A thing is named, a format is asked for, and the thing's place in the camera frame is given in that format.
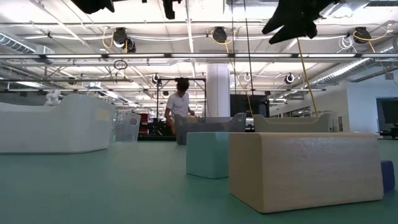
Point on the white building pillar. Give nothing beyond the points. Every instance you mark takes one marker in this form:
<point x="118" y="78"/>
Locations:
<point x="217" y="90"/>

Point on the white plastic bin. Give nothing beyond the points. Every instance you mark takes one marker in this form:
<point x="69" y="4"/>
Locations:
<point x="56" y="130"/>

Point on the short orange block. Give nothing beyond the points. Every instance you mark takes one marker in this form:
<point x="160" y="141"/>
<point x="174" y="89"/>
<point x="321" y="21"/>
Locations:
<point x="304" y="171"/>

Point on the light grey plastic bin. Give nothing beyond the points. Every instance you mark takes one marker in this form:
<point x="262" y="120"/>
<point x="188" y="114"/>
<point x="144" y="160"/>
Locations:
<point x="292" y="125"/>

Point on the purple rounded block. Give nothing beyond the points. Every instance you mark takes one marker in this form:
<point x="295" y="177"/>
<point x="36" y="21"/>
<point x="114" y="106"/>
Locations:
<point x="388" y="175"/>

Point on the clear plastic bin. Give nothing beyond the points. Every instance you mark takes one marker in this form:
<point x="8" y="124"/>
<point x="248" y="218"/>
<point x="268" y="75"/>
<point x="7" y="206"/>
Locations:
<point x="126" y="127"/>

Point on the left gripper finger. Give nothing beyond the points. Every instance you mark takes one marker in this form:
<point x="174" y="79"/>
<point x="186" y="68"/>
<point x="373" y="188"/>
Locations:
<point x="171" y="7"/>

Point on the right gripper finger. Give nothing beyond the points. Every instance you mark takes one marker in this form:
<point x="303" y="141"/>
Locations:
<point x="278" y="25"/>
<point x="289" y="34"/>

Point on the teal cube block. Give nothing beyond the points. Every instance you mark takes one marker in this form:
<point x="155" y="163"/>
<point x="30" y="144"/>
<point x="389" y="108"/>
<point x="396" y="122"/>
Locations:
<point x="206" y="155"/>

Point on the silver ventilation duct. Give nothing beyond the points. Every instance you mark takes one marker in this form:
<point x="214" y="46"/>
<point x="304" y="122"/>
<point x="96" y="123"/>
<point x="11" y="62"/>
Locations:
<point x="18" y="43"/>
<point x="342" y="73"/>

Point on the person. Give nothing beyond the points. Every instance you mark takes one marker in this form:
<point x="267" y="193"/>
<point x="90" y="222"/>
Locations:
<point x="178" y="104"/>

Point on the dark grey plastic bin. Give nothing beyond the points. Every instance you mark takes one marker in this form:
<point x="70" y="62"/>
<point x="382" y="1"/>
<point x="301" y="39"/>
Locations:
<point x="205" y="124"/>

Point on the green table mat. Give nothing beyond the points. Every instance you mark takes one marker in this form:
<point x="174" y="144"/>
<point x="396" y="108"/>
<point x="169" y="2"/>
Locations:
<point x="93" y="186"/>

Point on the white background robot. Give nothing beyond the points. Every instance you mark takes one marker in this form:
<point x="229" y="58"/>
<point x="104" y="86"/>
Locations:
<point x="53" y="98"/>

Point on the black equipment cabinet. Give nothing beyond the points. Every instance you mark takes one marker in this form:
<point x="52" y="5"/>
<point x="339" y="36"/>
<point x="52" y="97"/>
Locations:
<point x="248" y="105"/>

